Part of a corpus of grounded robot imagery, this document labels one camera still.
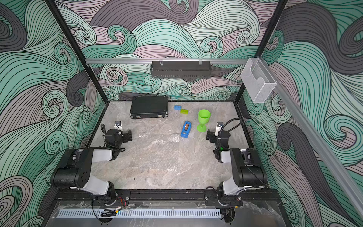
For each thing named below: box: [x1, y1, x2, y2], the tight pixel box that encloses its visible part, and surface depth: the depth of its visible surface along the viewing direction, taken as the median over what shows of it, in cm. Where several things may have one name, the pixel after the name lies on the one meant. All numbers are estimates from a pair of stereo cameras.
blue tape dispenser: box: [180, 121, 192, 139], surface depth 100 cm
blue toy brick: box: [173, 104, 182, 111], surface depth 117 cm
